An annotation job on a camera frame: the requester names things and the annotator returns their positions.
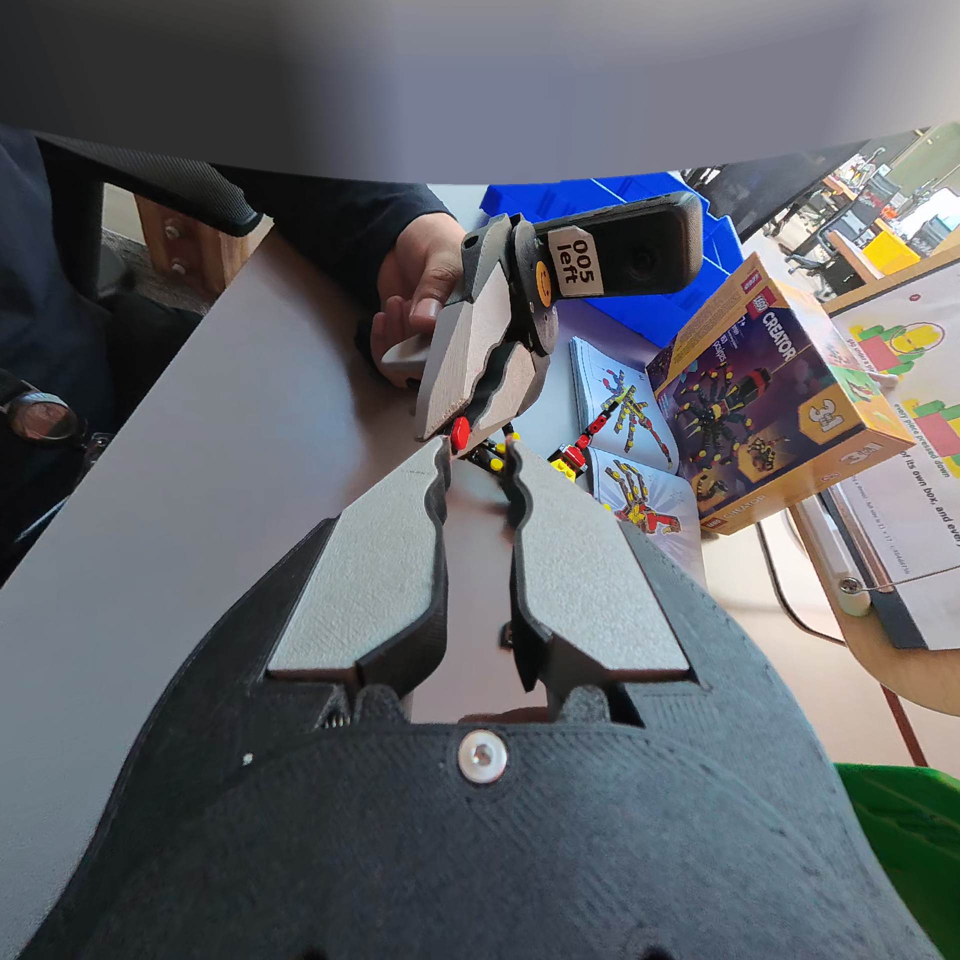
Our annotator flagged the blue plastic bin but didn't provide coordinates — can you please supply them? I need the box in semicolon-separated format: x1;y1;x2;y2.
480;172;714;222
558;202;745;333

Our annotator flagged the white spacer with screw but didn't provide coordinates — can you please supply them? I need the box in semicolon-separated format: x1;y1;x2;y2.
834;572;876;618

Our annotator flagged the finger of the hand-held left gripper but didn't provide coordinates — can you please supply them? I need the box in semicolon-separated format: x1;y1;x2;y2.
414;273;517;444
466;341;554;442

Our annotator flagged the green plastic bin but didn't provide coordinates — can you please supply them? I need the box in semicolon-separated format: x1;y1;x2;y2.
834;761;960;950

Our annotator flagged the black armrest chair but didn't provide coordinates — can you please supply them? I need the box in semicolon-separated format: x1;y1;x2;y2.
33;131;265;301

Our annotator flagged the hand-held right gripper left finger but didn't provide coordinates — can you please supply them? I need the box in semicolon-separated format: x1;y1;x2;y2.
267;437;453;696

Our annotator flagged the scorpion picture instruction booklet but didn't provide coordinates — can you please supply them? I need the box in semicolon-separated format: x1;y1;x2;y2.
588;447;706;586

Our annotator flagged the black lego leg red tip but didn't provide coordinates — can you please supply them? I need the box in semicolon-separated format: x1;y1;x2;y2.
448;416;520;475

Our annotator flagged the plywood sign stand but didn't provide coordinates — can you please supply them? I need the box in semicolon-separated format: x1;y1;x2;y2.
787;247;960;695

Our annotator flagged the white printed instruction sign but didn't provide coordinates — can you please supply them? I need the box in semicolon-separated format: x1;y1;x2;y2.
828;258;960;650

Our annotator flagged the person's left hand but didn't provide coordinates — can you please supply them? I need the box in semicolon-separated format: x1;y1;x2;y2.
371;211;470;389

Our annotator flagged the spider picture instruction booklet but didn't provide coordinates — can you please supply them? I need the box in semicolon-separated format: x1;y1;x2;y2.
570;336;680;474

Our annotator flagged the yellow storage bin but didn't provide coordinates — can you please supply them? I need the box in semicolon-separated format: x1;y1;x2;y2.
862;228;921;276

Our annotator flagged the red black lego scorpion model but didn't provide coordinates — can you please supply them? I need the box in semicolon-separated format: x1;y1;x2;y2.
547;388;631;519

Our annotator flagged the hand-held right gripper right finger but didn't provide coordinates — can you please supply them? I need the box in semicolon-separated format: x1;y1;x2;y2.
507;437;693;719

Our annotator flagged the yellow lego set box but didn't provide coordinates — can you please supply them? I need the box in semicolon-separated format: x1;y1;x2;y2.
646;252;915;535

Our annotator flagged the person's left forearm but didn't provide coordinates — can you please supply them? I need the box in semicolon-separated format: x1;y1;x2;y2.
213;166;455;316

